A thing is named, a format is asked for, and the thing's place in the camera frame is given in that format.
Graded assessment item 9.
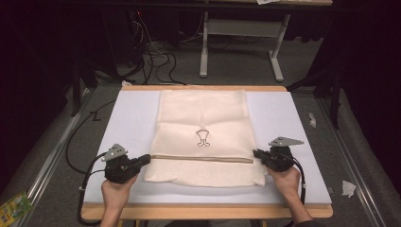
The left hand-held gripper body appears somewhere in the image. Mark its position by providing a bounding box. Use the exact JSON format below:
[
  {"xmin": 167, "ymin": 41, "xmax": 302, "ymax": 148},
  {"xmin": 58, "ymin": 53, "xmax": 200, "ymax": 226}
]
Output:
[{"xmin": 101, "ymin": 143, "xmax": 141, "ymax": 184}]

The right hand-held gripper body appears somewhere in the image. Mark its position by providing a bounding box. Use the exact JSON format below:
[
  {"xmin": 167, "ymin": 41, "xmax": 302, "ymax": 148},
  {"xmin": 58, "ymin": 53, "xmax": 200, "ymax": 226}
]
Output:
[{"xmin": 261, "ymin": 136, "xmax": 305, "ymax": 173}]

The cream mesh laundry bag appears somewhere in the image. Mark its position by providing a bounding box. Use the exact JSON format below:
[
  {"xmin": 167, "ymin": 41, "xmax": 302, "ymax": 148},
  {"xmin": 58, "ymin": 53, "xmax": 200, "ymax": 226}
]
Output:
[{"xmin": 144, "ymin": 89, "xmax": 267, "ymax": 187}]

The person's left hand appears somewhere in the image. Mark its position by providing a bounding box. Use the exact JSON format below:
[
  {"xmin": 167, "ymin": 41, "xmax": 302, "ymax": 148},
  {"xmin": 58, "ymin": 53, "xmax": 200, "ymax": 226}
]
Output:
[{"xmin": 100, "ymin": 174, "xmax": 139, "ymax": 209}]

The person's right hand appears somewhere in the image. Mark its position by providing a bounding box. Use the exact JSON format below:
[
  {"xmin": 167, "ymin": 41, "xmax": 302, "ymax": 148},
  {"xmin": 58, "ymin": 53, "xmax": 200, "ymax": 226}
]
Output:
[{"xmin": 266, "ymin": 166, "xmax": 302, "ymax": 204}]

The white table mat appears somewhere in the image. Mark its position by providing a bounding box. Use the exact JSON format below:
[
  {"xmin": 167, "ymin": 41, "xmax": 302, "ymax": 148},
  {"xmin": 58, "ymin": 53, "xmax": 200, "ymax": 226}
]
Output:
[{"xmin": 83, "ymin": 90, "xmax": 333, "ymax": 205}]

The wooden table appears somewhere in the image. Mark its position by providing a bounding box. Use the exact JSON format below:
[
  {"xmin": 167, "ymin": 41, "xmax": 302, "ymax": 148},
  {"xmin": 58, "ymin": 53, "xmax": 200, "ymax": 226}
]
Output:
[{"xmin": 80, "ymin": 84, "xmax": 334, "ymax": 220}]

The black metal stand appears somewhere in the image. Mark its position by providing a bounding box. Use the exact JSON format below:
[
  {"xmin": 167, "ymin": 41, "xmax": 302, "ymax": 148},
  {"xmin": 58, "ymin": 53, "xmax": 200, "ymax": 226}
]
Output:
[
  {"xmin": 70, "ymin": 58, "xmax": 99, "ymax": 117},
  {"xmin": 286, "ymin": 67, "xmax": 344, "ymax": 131}
]

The green printed packet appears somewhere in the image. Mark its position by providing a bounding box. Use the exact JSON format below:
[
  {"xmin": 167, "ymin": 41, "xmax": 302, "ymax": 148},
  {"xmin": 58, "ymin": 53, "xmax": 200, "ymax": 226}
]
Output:
[{"xmin": 0, "ymin": 191, "xmax": 33, "ymax": 227}]

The white-framed desk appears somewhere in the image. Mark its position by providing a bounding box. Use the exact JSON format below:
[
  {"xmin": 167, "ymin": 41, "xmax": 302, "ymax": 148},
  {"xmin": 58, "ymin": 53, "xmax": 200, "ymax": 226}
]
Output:
[{"xmin": 199, "ymin": 0, "xmax": 334, "ymax": 83}]

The thick black gripper cable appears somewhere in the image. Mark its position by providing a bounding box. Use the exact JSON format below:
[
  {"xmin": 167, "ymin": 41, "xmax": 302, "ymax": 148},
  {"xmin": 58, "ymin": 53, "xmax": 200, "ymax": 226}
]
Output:
[
  {"xmin": 76, "ymin": 151, "xmax": 108, "ymax": 227},
  {"xmin": 290, "ymin": 157, "xmax": 307, "ymax": 206}
]

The thin black floor cable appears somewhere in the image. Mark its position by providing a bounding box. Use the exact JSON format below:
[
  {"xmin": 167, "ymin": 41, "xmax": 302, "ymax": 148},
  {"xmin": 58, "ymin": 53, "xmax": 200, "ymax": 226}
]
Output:
[{"xmin": 64, "ymin": 98, "xmax": 117, "ymax": 175}]

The metal floor rail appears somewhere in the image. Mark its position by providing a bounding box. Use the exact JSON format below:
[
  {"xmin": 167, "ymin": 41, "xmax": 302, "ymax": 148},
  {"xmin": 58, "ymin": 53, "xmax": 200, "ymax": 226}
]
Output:
[
  {"xmin": 316, "ymin": 97, "xmax": 386, "ymax": 227},
  {"xmin": 12, "ymin": 88, "xmax": 93, "ymax": 227}
]

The tangle of floor cables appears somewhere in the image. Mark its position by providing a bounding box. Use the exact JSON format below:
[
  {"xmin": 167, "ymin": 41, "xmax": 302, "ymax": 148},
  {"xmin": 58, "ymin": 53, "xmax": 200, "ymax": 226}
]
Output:
[{"xmin": 126, "ymin": 10, "xmax": 206, "ymax": 86}]

